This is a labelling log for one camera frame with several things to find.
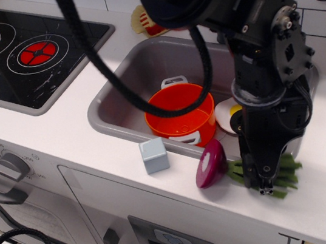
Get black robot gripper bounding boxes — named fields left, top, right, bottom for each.
left=230, top=97, right=312, bottom=195

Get purple toy beet green leaves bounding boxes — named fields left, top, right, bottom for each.
left=189, top=126, right=307, bottom=212

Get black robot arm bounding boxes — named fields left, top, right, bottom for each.
left=141, top=0, right=314, bottom=195

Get orange toy pot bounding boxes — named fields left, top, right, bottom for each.
left=144, top=75, right=216, bottom=147

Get toy fried egg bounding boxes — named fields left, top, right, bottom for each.
left=214, top=98, right=242, bottom=134

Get light blue wooden cube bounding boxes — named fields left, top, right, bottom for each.
left=139, top=137, right=170, bottom=174

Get toy pie slice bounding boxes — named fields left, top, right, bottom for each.
left=131, top=5, right=169, bottom=38

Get toy oven door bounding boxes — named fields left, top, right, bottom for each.
left=0, top=184, right=98, bottom=244

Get grey oven knob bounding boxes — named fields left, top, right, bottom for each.
left=0, top=153, right=30, bottom=182

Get black toy stove top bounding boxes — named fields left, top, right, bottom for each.
left=0, top=0, right=126, bottom=122

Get black braided cable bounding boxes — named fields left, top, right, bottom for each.
left=52, top=0, right=220, bottom=134

